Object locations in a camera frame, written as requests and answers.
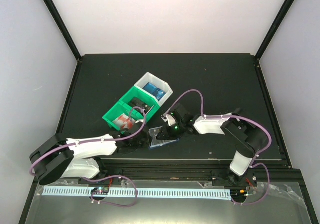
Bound blue card holder wallet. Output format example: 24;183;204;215
149;126;179;149

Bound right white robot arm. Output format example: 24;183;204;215
153;103;272;186

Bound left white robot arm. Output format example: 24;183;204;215
29;120;152;185

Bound orange cards in near bin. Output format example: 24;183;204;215
113;113;136;129

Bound blue cards in white bin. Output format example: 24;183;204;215
143;82;166;101

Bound black cards in green bin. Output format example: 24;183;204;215
128;97;153;114

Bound middle green plastic bin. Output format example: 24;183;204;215
120;86;160;122

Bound green plastic bin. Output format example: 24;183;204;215
120;86;160;122
102;101;140;130

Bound near green plastic bin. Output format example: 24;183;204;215
102;101;140;130

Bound left controller board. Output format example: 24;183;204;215
91;187;109;195

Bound controller board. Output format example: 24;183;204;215
91;187;109;195
230;187;256;198

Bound white plastic bin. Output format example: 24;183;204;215
134;72;173;107

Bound right controller board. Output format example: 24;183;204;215
230;187;256;198

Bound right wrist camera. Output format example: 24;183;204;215
161;103;188;126

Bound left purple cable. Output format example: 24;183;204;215
29;106;147;176

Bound purple cable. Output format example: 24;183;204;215
29;106;147;176
167;89;273;206

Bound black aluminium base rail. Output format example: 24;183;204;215
92;157;304;187

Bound white slotted cable duct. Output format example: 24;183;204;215
42;186;231;200

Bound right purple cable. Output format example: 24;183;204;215
167;89;273;206

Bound left frame post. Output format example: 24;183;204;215
43;0;82;61

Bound frame post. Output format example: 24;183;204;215
255;0;295;60
43;0;82;61

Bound right frame post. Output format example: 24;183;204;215
255;0;295;60

